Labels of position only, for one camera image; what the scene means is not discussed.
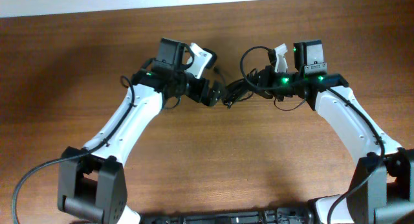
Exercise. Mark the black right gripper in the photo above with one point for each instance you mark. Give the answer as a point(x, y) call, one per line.
point(267, 76)

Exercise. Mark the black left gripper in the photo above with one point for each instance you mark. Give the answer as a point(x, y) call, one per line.
point(211, 96)

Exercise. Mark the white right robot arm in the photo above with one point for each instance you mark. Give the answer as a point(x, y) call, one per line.
point(381, 190)

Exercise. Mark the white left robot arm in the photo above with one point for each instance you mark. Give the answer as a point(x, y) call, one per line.
point(91, 182)

